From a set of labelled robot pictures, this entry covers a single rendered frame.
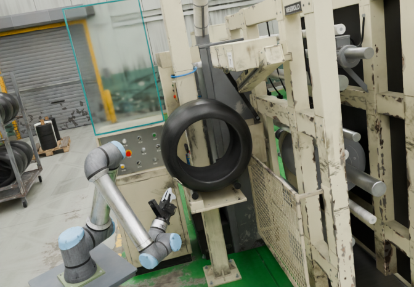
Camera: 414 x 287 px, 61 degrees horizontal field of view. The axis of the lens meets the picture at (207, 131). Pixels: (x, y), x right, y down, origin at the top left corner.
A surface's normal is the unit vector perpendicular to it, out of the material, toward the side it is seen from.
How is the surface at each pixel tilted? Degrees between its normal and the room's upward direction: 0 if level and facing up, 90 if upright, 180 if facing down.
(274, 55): 72
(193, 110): 44
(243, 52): 90
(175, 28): 90
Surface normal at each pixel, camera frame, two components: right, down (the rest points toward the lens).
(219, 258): 0.18, 0.21
